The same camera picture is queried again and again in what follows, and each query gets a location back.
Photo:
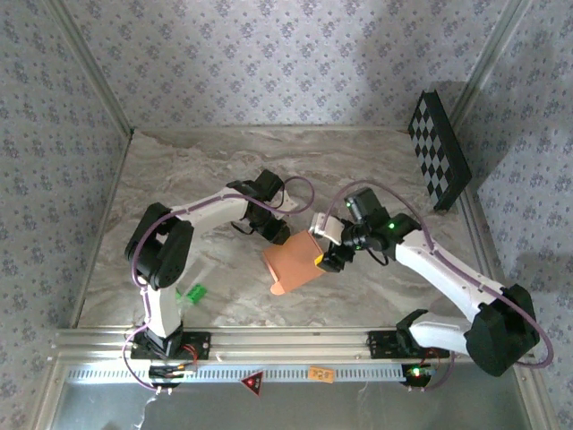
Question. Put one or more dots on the orange paper box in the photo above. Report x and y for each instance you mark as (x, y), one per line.
(291, 264)

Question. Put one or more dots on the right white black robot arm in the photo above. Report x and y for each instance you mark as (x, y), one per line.
(447, 273)

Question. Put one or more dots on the clear plastic bag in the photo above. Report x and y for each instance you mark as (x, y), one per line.
(199, 273)

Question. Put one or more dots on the green ribbed connector block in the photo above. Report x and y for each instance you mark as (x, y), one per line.
(196, 293)

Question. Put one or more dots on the black white checkerboard panel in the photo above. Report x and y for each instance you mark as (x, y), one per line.
(432, 143)

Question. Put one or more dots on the orange label sticker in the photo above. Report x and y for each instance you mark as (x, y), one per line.
(321, 374)

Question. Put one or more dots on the red triangle warning sticker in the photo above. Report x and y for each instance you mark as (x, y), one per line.
(253, 381)

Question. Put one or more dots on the grey metal sheet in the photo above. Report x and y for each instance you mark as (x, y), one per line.
(313, 407)

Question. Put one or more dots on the long aluminium base rail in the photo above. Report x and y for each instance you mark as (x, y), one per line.
(286, 345)

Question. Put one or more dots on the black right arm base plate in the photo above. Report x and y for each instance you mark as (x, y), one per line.
(380, 342)

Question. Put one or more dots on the aluminium side rail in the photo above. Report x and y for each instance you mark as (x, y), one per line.
(106, 219)
(480, 251)

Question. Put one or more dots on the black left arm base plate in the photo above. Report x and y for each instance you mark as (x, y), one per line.
(201, 346)

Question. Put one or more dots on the aluminium corner post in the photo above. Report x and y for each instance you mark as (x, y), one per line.
(483, 67)
(91, 67)

